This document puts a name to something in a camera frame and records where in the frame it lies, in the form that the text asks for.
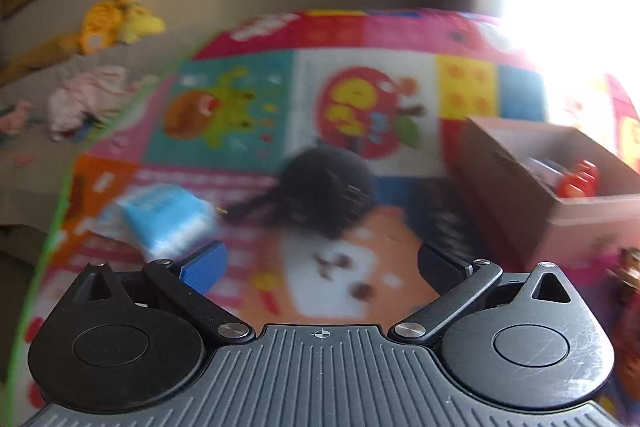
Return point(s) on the yellow duck plush toy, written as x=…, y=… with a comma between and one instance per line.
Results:
x=100, y=27

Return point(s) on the colourful cartoon play mat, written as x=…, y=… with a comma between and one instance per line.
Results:
x=350, y=267

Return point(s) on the blue white tissue pack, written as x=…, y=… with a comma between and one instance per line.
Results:
x=160, y=212

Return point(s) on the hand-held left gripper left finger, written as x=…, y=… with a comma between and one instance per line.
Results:
x=205, y=264

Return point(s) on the long yellow plush cushion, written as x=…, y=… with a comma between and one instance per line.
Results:
x=40, y=54

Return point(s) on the red toy figure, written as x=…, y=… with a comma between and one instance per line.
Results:
x=577, y=182

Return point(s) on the small pink cloth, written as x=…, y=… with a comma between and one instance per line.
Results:
x=15, y=117

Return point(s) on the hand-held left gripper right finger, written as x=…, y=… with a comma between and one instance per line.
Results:
x=440, y=264

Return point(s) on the pink white cloth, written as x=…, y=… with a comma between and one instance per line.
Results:
x=85, y=102

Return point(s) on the pink cardboard box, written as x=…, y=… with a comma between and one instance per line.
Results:
x=500, y=187

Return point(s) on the black plush toy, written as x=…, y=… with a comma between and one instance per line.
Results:
x=320, y=187

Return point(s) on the yellow green plush toy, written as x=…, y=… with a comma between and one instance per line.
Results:
x=140, y=22

